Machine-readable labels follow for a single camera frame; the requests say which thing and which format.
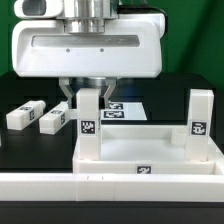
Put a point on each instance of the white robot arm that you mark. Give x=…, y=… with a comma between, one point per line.
x=90, y=16

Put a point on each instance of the marker tag sheet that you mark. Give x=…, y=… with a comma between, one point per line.
x=124, y=111

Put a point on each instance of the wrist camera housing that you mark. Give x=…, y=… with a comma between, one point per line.
x=38, y=8

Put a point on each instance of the white L-shaped fence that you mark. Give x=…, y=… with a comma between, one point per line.
x=70, y=186

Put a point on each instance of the white desk top tray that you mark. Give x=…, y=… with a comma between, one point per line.
x=147, y=149

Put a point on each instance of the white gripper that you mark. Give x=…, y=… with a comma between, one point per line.
x=129, y=47

